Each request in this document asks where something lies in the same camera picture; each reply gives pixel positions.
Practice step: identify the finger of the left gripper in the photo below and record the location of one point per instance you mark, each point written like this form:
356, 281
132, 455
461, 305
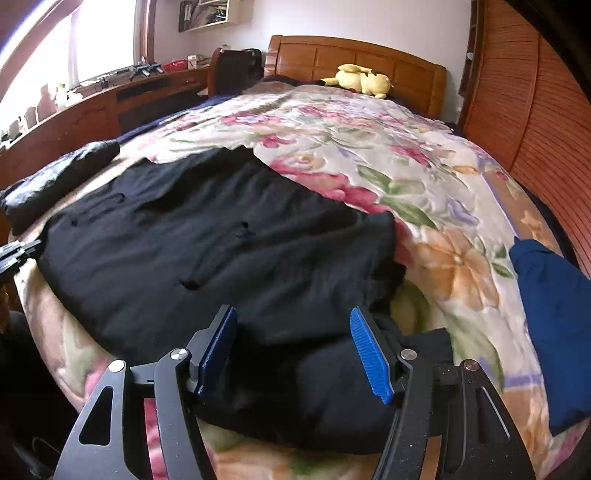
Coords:
15, 254

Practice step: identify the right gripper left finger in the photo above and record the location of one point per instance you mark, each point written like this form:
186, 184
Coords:
109, 438

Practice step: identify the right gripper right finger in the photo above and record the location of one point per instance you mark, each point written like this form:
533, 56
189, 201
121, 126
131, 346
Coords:
457, 403

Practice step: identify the black coat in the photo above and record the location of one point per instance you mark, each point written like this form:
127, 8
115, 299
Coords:
147, 260

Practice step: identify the dark grey folded garment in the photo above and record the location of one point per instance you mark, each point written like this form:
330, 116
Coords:
29, 198

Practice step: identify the wooden desk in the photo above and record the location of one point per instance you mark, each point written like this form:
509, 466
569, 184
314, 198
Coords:
101, 116

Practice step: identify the blue cloth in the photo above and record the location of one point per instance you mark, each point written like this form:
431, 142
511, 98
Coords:
556, 299

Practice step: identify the navy bed sheet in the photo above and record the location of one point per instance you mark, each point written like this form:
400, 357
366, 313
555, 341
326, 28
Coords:
215, 100

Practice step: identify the floral quilt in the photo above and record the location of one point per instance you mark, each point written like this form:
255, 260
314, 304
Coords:
463, 209

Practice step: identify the red basket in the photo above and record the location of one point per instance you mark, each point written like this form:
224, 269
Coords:
175, 66

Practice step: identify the black bag on chair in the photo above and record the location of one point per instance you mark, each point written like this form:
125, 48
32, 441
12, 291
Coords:
231, 71

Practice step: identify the wooden louvered wardrobe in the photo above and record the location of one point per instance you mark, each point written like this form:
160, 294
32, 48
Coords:
526, 109

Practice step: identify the yellow plush toy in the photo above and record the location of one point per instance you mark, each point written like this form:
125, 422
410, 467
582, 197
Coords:
361, 80

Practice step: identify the wooden headboard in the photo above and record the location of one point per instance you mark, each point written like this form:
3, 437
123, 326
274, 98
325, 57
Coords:
418, 84

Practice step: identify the white wall shelf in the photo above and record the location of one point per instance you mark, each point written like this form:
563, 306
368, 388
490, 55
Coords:
210, 14

